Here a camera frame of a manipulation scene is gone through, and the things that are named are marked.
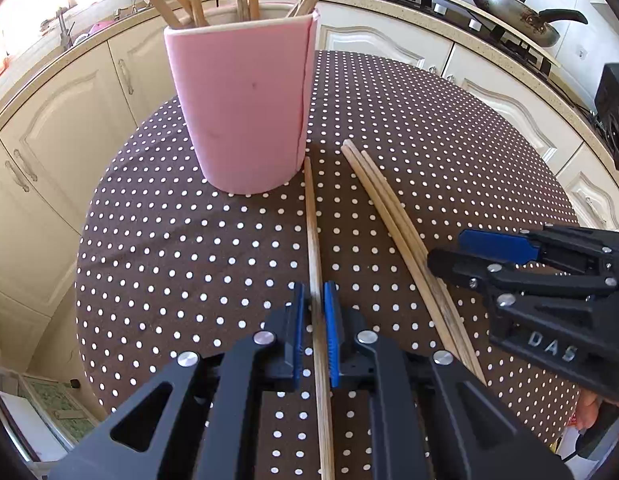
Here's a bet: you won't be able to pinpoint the steel wok with black handle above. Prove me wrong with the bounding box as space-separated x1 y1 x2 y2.
470 0 589 49

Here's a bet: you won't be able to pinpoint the person's right hand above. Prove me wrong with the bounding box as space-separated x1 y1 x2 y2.
577 394 601 432

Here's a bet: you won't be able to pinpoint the brown polka dot tablecloth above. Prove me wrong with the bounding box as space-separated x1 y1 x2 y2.
74 50 583 480

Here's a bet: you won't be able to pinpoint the pink cup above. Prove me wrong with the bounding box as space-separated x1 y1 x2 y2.
164 7 321 195

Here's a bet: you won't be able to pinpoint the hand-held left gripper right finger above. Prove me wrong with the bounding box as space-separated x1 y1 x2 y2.
323 280 575 480

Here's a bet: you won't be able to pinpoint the metal sink faucet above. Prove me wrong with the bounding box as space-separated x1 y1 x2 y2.
54 7 74 52

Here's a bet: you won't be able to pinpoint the cream base cabinets under sink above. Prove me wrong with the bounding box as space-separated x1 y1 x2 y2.
0 25 186 361

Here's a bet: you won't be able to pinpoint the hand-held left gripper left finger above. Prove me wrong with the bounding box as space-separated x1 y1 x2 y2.
48 281 307 480

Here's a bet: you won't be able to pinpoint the cream base cabinets under stove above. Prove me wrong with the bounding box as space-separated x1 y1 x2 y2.
314 0 619 233

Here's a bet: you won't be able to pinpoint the black speaker box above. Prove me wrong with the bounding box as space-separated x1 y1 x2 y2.
595 62 619 162

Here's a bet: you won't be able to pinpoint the green patterned floor mat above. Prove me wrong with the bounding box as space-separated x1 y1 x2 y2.
20 374 99 442

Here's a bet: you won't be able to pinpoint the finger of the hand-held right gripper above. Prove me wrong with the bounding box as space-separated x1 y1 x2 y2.
458 225 619 275
427 247 619 302

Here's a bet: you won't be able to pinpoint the steel kitchen sink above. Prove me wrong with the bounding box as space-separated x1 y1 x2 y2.
40 2 145 48

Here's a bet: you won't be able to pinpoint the light wooden chopstick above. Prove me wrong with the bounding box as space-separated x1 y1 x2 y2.
360 150 487 387
341 142 463 361
347 139 475 376
303 156 336 480

